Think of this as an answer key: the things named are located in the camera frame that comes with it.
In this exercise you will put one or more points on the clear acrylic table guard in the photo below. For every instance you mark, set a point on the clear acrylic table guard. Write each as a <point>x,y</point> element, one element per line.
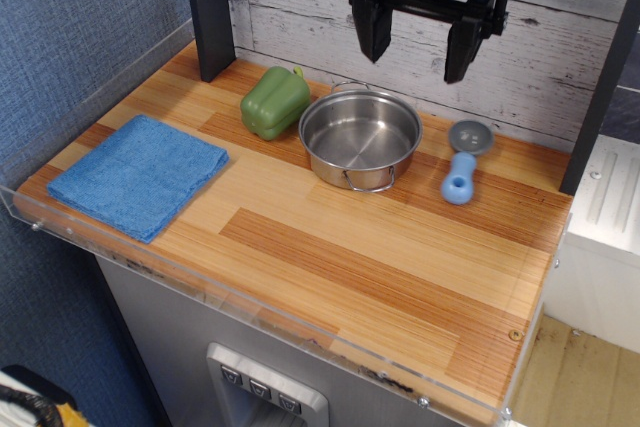
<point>428,299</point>

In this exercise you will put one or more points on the black yellow bag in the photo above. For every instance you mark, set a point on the black yellow bag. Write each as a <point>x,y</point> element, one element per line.
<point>28,399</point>

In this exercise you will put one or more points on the dark right shelf post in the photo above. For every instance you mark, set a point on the dark right shelf post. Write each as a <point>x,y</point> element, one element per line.
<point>608,80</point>

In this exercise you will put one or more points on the folded blue cloth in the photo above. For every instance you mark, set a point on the folded blue cloth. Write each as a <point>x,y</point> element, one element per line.
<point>140,177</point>

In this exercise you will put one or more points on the silver toy fridge cabinet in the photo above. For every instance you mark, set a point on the silver toy fridge cabinet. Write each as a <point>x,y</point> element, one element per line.
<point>172,333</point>

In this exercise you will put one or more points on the dark left shelf post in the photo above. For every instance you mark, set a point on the dark left shelf post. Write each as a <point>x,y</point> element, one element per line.
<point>213,35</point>

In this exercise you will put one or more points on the white side cabinet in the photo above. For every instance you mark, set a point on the white side cabinet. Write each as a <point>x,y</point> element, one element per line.
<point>594,284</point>

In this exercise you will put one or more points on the dark shelf post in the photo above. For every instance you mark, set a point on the dark shelf post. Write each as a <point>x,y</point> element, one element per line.
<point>213,35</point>
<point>608,80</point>

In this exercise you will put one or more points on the green toy bell pepper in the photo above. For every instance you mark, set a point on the green toy bell pepper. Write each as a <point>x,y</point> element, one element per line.
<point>275,102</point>

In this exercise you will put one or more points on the silver dispenser button panel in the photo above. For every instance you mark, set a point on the silver dispenser button panel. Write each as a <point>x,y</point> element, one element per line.
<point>253,394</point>

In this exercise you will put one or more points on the blue grey toy scoop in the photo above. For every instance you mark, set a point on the blue grey toy scoop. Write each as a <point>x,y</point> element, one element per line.
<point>469,139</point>

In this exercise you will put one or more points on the stainless steel pot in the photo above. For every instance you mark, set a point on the stainless steel pot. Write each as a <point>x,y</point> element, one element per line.
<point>359,138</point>

